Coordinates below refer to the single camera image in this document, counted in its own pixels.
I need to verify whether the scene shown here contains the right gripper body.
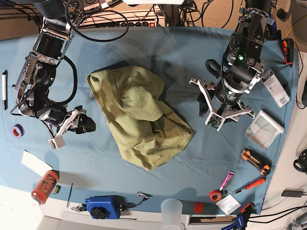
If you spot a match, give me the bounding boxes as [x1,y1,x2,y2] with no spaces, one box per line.
[48,109,87,150]

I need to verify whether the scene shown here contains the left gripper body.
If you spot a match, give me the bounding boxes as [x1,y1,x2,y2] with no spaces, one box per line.
[189,78,256,131]

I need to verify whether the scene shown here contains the olive green t-shirt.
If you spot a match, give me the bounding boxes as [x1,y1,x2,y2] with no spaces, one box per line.
[87,66,193,171]

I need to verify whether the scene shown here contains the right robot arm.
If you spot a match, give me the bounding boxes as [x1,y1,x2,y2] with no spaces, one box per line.
[11,0,96,150]

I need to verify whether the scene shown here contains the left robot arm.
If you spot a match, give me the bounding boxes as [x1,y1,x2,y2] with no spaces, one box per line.
[189,0,277,131]

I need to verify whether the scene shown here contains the white paper card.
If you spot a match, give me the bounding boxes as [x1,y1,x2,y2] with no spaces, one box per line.
[21,150,53,177]

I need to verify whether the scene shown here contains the purple tape roll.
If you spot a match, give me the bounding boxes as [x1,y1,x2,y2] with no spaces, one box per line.
[12,124,24,138]

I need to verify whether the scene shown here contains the small green battery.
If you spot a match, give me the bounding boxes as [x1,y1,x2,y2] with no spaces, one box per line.
[53,185,61,195]

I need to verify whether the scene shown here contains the orange spray can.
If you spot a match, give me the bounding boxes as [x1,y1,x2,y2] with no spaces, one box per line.
[31,170,59,207]

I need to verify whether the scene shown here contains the white patterned notebook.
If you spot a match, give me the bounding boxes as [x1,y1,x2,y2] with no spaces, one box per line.
[245,110,284,150]

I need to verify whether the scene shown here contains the blue table cloth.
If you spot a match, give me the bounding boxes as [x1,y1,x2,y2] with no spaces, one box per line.
[0,27,286,214]

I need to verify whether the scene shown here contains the pink glue tube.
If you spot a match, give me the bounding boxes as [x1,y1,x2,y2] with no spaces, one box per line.
[219,171,235,191]

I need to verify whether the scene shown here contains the black tweezers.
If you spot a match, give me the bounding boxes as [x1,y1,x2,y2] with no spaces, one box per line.
[67,183,73,208]

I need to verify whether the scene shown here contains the orange utility knife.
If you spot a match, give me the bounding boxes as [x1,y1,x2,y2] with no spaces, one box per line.
[241,149,272,176]

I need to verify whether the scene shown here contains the white marker pen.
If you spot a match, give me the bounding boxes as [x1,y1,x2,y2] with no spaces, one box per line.
[1,70,8,110]

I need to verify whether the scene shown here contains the orange tape roll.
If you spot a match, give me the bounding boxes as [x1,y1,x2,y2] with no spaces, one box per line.
[209,190,224,202]

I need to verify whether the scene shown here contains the orange screwdriver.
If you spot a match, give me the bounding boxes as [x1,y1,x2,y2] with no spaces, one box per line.
[232,177,266,194]

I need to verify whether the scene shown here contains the blue plastic box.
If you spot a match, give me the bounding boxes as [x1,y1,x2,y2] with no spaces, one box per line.
[84,195,126,219]

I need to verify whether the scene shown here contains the white square packet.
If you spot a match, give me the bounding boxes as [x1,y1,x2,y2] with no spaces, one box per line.
[216,194,241,215]

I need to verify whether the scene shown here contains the red plastic block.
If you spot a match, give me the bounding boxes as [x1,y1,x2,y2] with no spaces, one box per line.
[194,202,204,214]

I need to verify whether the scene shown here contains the metal key clip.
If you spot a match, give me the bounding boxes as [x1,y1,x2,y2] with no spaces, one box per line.
[137,191,152,199]

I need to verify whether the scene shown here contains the translucent plastic cup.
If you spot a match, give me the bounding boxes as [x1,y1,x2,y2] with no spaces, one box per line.
[161,199,183,230]

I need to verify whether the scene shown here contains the white power strip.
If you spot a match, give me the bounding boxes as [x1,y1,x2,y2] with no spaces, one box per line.
[79,8,166,28]

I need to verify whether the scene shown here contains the orange black clamp tool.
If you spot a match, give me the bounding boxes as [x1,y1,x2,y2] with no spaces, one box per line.
[283,38,294,66]

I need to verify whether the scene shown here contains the blue bar clamp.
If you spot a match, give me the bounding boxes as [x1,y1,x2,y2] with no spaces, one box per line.
[221,203,254,230]

